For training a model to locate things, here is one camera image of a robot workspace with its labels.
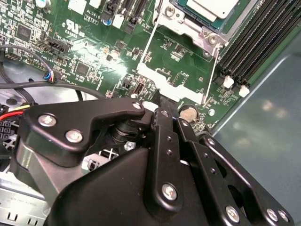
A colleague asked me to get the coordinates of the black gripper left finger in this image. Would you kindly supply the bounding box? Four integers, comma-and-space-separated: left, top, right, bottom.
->
10, 91, 185, 214

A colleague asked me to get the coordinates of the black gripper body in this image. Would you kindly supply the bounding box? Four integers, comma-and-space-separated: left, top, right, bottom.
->
46, 150, 227, 226

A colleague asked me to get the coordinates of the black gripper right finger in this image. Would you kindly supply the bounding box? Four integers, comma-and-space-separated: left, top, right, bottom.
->
177, 118, 295, 226

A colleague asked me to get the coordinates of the metal socket cover frame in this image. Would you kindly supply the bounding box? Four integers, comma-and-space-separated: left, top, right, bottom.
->
136, 20, 223, 105

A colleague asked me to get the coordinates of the silver CPU chip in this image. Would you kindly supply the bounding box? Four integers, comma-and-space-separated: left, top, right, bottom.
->
175, 0, 242, 27

